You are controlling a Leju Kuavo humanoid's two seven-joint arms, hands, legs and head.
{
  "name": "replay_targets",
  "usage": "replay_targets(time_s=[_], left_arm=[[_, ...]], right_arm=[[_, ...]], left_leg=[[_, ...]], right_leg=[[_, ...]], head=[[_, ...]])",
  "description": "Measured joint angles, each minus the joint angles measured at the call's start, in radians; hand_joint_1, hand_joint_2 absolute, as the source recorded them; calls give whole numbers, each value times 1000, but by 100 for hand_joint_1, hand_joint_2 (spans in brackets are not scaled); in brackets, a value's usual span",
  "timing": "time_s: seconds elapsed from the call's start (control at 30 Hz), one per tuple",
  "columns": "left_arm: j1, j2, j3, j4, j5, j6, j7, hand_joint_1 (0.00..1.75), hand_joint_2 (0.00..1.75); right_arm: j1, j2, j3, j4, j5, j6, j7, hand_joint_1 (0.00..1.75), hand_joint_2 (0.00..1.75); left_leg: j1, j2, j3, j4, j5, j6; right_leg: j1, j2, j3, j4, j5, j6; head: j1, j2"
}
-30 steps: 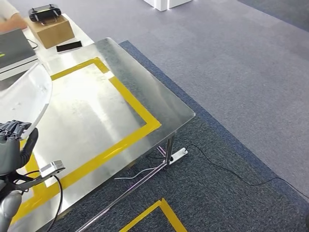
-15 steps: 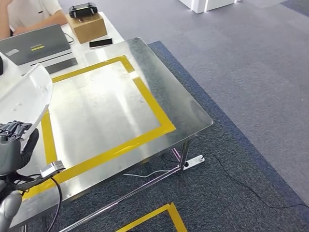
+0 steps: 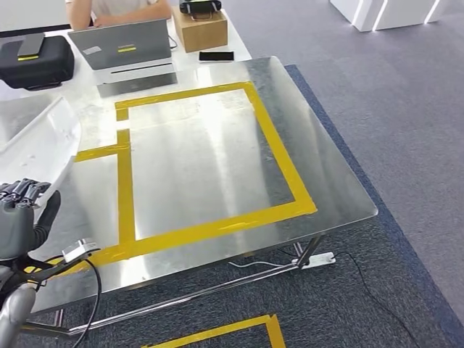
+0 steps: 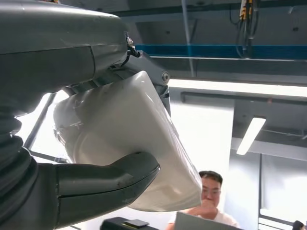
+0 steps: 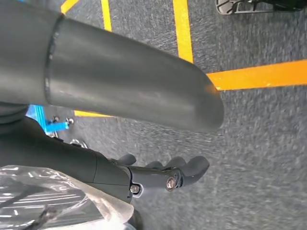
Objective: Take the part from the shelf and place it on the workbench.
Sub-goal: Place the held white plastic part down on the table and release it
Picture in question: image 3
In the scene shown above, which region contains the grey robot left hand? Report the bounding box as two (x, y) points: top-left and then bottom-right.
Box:
(0, 178), (62, 262)

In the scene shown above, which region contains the white plastic car part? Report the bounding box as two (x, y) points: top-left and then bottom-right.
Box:
(0, 95), (83, 212)

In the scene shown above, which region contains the steel workbench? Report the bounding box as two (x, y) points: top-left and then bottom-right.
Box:
(0, 56), (379, 338)

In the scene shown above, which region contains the black zip case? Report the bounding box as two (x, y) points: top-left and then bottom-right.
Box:
(0, 34), (75, 91)

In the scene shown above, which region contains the grey device with yellow stripe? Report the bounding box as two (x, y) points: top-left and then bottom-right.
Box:
(17, 32), (45, 62)

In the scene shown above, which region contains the white panel with black edge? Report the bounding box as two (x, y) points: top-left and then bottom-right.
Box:
(0, 0), (72, 38)

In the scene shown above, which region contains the grey laptop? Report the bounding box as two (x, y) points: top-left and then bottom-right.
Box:
(67, 18), (179, 99)

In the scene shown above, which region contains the person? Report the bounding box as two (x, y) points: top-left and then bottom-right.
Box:
(65, 0), (172, 32)

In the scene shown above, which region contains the white desk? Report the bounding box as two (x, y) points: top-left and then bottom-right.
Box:
(0, 8), (252, 103)

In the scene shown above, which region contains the cardboard box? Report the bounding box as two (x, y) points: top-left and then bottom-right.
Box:
(171, 5), (229, 54)

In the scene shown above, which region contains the black smartphone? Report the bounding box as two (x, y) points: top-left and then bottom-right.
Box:
(198, 50), (235, 63)

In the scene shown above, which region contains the black headset device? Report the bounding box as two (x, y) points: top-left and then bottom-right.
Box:
(179, 0), (222, 21)

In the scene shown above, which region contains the white power strip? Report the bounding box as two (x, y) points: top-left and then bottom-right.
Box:
(290, 252), (336, 270)

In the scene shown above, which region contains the white block with light strip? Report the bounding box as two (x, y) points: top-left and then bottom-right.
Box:
(373, 0), (442, 32)
(329, 0), (388, 33)

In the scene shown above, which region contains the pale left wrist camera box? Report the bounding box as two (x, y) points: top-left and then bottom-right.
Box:
(61, 238), (100, 264)

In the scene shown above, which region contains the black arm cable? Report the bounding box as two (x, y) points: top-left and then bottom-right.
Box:
(71, 258), (103, 348)

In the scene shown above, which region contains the white floor cable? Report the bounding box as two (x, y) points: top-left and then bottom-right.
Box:
(227, 259), (295, 270)

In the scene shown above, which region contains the black floor cable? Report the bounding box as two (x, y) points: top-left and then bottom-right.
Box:
(333, 249), (423, 348)

